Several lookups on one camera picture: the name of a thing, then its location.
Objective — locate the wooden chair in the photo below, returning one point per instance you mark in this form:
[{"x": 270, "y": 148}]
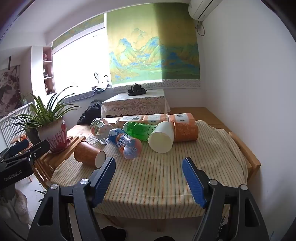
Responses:
[{"x": 246, "y": 155}]

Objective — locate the orange paper cup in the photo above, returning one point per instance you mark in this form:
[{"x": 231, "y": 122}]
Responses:
[
  {"x": 86, "y": 151},
  {"x": 186, "y": 132}
]

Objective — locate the green plastic bottle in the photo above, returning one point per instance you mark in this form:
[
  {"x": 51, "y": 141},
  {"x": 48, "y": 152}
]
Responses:
[{"x": 138, "y": 129}]

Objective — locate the black bag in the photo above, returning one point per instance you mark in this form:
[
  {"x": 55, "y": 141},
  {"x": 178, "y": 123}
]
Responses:
[{"x": 91, "y": 113}]

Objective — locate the wooden slatted rack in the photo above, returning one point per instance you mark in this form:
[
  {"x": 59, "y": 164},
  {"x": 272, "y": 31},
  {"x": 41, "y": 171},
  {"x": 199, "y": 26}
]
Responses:
[{"x": 54, "y": 160}]

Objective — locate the wall poster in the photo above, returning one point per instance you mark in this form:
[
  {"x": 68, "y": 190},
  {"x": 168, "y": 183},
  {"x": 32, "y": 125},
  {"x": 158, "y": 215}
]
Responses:
[{"x": 9, "y": 90}]

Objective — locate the rolled landscape blind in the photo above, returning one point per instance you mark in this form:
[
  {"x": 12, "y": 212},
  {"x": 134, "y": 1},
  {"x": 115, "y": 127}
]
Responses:
[{"x": 78, "y": 30}]

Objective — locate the folded towel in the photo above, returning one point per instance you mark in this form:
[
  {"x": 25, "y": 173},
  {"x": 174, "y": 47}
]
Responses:
[{"x": 101, "y": 89}]

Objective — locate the white red flower pot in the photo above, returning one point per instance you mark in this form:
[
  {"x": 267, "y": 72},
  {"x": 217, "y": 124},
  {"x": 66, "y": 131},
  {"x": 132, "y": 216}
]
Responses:
[{"x": 54, "y": 136}]

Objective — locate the blue orange soda bottle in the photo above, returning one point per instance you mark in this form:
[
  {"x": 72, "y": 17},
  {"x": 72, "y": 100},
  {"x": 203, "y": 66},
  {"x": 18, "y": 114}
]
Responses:
[{"x": 126, "y": 143}]

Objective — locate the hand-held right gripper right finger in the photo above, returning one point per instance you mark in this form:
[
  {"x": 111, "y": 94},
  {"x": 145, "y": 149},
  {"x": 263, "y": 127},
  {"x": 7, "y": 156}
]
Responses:
[{"x": 193, "y": 180}]

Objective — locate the dark tea tray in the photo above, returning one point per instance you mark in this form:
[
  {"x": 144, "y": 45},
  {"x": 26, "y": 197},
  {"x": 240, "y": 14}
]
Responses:
[{"x": 137, "y": 92}]

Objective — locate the clear glass jar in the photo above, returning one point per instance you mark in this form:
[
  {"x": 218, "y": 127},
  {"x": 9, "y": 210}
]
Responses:
[{"x": 100, "y": 128}]

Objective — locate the dark slipper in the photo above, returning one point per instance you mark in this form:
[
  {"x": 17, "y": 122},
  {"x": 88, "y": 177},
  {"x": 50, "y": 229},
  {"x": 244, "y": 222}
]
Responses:
[
  {"x": 166, "y": 238},
  {"x": 114, "y": 234}
]

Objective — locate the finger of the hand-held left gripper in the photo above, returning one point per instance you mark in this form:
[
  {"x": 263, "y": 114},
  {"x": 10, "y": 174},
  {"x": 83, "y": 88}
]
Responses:
[
  {"x": 37, "y": 150},
  {"x": 19, "y": 146}
]

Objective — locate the glass kettle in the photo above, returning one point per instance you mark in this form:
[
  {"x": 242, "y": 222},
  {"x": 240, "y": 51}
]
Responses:
[{"x": 100, "y": 78}]

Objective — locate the landscape painting curtain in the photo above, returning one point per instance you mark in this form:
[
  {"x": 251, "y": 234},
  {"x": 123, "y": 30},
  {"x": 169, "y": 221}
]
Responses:
[{"x": 152, "y": 44}]

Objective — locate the white cup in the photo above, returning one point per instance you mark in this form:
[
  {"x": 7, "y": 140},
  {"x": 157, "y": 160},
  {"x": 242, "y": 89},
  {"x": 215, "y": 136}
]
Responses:
[{"x": 160, "y": 139}]

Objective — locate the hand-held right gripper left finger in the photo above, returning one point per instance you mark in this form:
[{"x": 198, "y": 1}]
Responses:
[{"x": 104, "y": 180}]

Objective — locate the white air conditioner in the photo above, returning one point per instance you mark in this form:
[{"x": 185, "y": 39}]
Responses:
[{"x": 201, "y": 8}]

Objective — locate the dark teapot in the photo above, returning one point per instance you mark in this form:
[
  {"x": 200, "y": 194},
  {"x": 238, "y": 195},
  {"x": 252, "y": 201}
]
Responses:
[{"x": 136, "y": 87}]

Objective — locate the pink white wall shelf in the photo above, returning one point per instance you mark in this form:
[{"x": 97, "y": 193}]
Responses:
[{"x": 47, "y": 69}]

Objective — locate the lace covered small table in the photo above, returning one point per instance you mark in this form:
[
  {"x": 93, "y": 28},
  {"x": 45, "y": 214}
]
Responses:
[{"x": 134, "y": 103}]

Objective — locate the white radiator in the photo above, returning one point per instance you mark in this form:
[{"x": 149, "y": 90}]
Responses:
[{"x": 10, "y": 122}]

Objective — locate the green spider plant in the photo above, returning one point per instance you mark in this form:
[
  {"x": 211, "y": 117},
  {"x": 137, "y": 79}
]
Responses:
[{"x": 44, "y": 111}]

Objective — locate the striped tablecloth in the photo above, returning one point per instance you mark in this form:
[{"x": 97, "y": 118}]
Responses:
[{"x": 157, "y": 176}]

